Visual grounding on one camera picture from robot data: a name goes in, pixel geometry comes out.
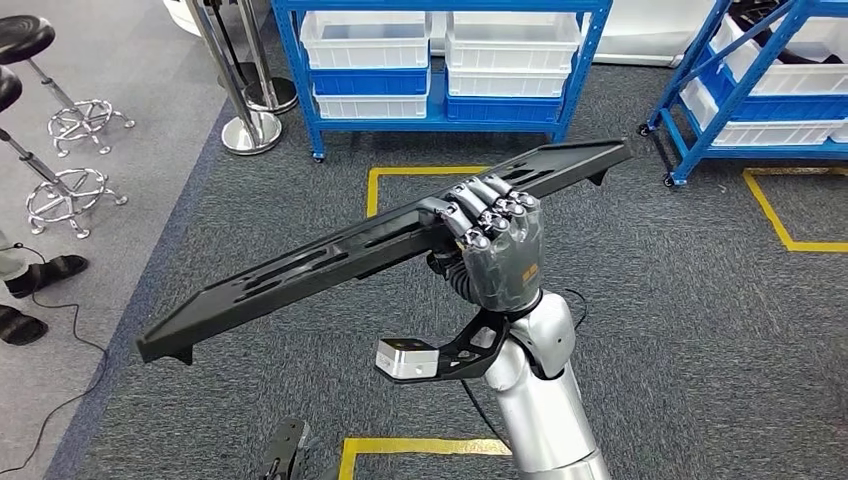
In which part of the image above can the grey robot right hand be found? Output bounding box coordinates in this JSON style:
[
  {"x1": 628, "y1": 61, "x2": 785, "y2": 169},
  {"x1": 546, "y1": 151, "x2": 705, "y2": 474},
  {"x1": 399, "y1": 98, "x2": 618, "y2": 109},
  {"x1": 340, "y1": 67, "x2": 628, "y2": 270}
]
[{"x1": 417, "y1": 173, "x2": 545, "y2": 314}]

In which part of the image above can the long black plastic part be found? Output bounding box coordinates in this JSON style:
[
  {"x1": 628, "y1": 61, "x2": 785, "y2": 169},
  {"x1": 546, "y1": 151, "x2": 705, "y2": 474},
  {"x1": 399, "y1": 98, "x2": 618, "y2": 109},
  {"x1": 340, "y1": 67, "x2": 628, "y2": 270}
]
[{"x1": 135, "y1": 139, "x2": 634, "y2": 367}]

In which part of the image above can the blue metal shelf rack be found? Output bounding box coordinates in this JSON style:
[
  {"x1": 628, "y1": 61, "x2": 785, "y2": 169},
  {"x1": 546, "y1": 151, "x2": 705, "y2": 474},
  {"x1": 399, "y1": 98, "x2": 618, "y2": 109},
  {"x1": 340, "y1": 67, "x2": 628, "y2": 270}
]
[{"x1": 270, "y1": 0, "x2": 614, "y2": 164}]

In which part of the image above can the blue wheeled shelf cart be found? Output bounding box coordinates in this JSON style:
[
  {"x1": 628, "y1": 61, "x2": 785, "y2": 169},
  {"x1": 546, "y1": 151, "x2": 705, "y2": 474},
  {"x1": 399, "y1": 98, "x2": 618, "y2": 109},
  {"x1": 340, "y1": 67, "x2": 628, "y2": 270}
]
[{"x1": 637, "y1": 0, "x2": 848, "y2": 189}]

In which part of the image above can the white car red stripe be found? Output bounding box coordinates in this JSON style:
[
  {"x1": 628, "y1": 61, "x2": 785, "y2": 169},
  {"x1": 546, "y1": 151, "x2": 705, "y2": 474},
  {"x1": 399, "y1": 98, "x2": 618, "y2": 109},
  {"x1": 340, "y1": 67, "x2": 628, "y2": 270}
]
[{"x1": 162, "y1": 0, "x2": 727, "y2": 69}]

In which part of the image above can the black parts stack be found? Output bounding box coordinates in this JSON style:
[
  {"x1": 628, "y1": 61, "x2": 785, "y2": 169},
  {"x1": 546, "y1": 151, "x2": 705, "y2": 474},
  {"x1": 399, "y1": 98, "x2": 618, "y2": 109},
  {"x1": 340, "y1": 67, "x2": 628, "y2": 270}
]
[{"x1": 731, "y1": 0, "x2": 848, "y2": 66}]

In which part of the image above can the person's foot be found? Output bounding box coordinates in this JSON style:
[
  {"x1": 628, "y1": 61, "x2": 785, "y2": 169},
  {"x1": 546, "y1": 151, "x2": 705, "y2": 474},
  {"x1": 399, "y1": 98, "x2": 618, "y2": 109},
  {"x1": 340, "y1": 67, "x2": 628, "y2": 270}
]
[
  {"x1": 3, "y1": 254, "x2": 91, "y2": 299},
  {"x1": 0, "y1": 304, "x2": 50, "y2": 348}
]

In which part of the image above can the person's leg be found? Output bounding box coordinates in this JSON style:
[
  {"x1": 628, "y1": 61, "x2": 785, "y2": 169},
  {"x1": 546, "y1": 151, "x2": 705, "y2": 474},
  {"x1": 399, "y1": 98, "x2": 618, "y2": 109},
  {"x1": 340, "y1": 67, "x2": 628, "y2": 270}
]
[{"x1": 0, "y1": 228, "x2": 31, "y2": 283}]

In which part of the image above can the black seat chrome stool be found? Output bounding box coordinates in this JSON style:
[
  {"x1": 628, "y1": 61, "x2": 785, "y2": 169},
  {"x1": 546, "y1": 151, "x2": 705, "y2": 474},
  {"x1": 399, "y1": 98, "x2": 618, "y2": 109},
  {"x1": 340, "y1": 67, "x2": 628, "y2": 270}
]
[
  {"x1": 0, "y1": 64, "x2": 130, "y2": 241},
  {"x1": 0, "y1": 14, "x2": 137, "y2": 159}
]

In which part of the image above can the black camera bracket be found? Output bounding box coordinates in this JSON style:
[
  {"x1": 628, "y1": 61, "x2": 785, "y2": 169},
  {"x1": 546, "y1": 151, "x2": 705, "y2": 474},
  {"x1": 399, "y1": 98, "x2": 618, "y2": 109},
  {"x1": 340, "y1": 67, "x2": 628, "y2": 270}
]
[{"x1": 380, "y1": 307, "x2": 515, "y2": 386}]

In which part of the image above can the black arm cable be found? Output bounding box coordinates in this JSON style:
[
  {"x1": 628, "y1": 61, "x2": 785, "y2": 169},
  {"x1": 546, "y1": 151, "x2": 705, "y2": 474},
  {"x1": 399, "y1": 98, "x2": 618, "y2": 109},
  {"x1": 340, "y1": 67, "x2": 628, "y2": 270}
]
[{"x1": 458, "y1": 378, "x2": 513, "y2": 452}]

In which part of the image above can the chrome stanchion post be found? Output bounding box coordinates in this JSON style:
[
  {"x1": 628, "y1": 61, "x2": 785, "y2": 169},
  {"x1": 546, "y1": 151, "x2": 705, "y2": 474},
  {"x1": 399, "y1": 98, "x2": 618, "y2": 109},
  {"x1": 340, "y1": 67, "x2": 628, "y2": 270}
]
[
  {"x1": 237, "y1": 0, "x2": 301, "y2": 116},
  {"x1": 185, "y1": 0, "x2": 284, "y2": 158}
]

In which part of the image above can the black stanchion post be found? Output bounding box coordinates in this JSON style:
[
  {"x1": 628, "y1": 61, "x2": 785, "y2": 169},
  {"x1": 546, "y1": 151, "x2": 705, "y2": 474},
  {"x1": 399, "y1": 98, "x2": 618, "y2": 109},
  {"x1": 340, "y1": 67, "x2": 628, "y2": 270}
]
[{"x1": 210, "y1": 0, "x2": 263, "y2": 89}]

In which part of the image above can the black floor cable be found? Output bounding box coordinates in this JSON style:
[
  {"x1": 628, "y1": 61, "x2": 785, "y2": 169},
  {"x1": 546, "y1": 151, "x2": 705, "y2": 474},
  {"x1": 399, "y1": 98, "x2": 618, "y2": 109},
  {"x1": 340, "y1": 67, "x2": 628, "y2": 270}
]
[{"x1": 0, "y1": 243, "x2": 111, "y2": 477}]

